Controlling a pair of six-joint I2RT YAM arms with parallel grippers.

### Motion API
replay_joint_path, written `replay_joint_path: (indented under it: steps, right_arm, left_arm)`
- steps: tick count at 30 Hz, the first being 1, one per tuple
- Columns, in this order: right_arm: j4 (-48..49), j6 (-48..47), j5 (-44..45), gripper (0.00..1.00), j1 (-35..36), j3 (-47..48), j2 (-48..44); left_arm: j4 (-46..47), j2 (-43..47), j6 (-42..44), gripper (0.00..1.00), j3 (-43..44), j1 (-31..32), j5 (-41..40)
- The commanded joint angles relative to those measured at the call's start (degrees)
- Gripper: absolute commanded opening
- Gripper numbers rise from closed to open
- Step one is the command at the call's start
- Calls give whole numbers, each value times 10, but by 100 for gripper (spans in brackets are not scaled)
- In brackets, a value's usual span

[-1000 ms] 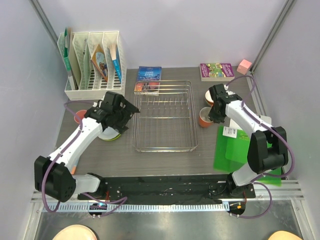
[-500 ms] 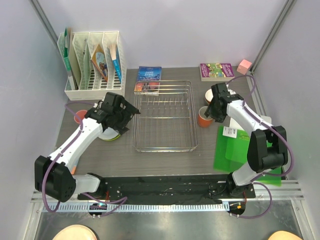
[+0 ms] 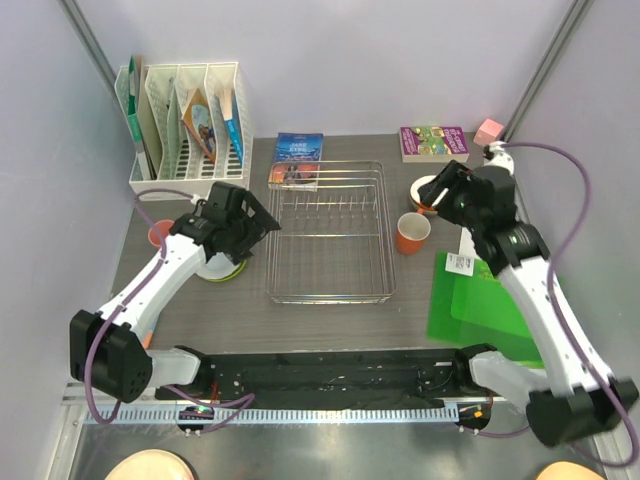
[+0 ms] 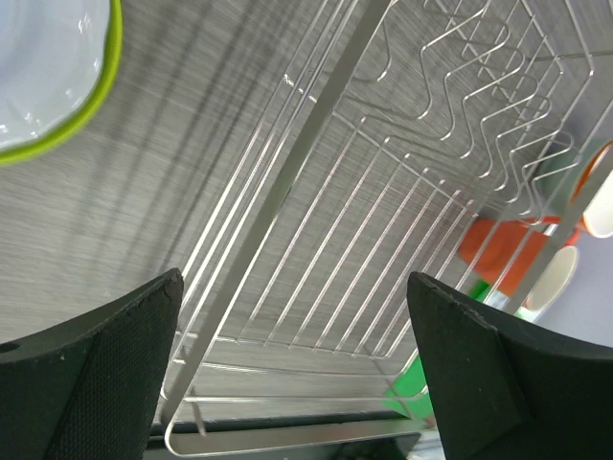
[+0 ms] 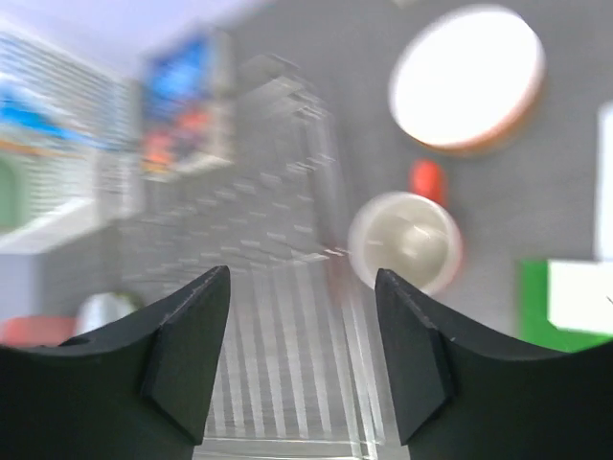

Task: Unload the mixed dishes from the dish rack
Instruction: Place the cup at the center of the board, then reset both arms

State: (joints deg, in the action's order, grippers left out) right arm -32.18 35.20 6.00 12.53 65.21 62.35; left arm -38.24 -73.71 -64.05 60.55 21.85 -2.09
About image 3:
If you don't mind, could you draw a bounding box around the orange mug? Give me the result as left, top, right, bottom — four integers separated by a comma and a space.
396, 212, 431, 255

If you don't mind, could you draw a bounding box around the pink cube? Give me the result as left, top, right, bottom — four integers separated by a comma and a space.
473, 118, 504, 146

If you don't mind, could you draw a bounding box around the white clipboard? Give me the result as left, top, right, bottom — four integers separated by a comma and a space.
458, 228, 479, 259

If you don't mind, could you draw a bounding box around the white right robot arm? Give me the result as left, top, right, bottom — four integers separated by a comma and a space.
418, 161, 639, 447

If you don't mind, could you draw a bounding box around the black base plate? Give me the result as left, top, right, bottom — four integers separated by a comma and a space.
183, 349, 487, 410

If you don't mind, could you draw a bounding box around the orange blue highlighter marker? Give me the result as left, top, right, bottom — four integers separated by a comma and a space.
142, 319, 157, 349

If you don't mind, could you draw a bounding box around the Jane Eyre book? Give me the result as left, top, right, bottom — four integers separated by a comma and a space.
268, 132, 324, 191

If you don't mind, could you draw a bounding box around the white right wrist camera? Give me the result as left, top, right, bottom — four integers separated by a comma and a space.
483, 141, 515, 177

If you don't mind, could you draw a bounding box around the metal wire dish rack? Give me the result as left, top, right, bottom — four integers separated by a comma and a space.
267, 160, 396, 305

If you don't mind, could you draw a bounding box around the green plastic folder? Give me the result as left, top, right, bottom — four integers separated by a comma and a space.
426, 251, 544, 369

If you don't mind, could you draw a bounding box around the white file organizer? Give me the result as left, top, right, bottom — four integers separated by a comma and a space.
129, 62, 254, 201

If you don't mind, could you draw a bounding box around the purple puzzle book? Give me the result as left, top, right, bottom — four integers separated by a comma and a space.
399, 126, 469, 163

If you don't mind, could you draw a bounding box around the blue spine book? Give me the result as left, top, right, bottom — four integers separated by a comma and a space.
217, 87, 244, 164

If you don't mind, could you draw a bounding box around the pink plastic cup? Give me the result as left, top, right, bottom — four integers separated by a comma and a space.
147, 219, 174, 248

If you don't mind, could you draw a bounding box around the white orange bowl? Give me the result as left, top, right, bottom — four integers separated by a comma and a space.
408, 174, 441, 217

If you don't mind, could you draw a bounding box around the colourful children's book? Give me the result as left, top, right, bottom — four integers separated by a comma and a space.
182, 88, 216, 164

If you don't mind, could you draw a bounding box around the light blue plate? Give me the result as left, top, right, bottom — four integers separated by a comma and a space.
196, 253, 237, 281

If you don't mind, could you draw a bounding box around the lime green plate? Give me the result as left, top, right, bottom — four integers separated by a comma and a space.
210, 261, 247, 283

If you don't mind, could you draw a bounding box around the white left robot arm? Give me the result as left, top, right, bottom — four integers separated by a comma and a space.
69, 182, 280, 403

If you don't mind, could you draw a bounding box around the teal folder in organizer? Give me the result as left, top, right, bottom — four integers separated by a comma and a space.
127, 55, 150, 180

